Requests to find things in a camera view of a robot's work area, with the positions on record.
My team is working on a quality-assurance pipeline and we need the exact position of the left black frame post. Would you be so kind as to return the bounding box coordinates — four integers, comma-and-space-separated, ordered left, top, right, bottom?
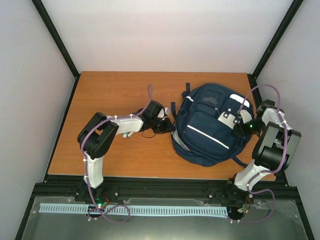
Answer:
31, 0, 80, 79

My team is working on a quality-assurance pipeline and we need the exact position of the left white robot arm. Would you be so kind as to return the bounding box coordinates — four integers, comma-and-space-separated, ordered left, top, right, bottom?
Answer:
77, 100, 175, 202

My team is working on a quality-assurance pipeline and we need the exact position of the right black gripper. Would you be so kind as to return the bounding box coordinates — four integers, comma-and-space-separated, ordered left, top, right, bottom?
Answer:
231, 117, 266, 138

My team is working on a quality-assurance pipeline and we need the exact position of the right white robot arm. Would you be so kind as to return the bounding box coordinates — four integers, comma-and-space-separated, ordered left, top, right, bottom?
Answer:
223, 99, 302, 204

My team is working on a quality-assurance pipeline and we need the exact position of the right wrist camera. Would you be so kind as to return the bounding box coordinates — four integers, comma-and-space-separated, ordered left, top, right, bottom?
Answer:
237, 109, 253, 124

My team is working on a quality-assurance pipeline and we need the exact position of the navy blue student backpack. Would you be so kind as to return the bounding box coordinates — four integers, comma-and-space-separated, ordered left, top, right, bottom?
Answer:
171, 82, 254, 168

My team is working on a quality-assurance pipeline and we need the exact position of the right black frame post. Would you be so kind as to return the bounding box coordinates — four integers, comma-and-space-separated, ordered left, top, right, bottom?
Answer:
252, 0, 304, 80

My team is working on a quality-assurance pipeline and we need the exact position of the white green glue stick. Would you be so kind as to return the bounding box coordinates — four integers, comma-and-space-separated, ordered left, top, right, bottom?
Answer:
123, 132, 134, 138

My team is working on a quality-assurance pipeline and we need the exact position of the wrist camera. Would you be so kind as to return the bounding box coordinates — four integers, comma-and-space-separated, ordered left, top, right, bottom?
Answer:
237, 109, 253, 124
157, 107, 171, 119

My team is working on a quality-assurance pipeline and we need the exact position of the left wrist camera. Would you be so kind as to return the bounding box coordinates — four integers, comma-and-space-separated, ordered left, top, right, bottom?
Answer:
157, 107, 171, 119

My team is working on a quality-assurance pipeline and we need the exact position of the light blue slotted cable duct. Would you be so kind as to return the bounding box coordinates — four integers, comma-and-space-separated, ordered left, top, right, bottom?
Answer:
38, 203, 228, 218

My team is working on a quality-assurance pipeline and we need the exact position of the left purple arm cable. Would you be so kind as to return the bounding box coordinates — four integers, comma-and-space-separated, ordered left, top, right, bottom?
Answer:
81, 83, 154, 223

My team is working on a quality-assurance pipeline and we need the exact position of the black frame post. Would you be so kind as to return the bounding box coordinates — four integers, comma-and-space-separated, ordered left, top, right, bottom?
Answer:
252, 0, 304, 80
31, 0, 80, 79

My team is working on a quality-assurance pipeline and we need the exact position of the black aluminium frame base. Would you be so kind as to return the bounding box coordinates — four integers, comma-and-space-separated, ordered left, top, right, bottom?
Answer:
14, 73, 316, 240

